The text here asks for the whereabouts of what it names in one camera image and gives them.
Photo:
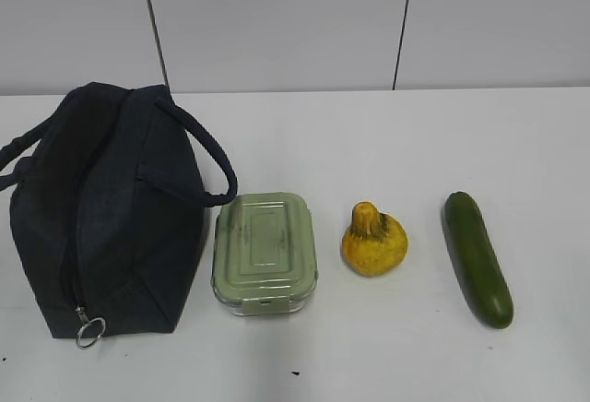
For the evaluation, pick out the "green lidded glass container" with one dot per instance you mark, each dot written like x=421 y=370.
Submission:
x=264 y=259

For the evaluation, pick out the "yellow toy squash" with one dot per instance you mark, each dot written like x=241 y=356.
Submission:
x=374 y=242

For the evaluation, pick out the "dark blue lunch bag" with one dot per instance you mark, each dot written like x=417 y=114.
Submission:
x=108 y=206

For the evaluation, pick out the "green toy cucumber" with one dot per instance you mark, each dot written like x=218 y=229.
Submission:
x=475 y=263

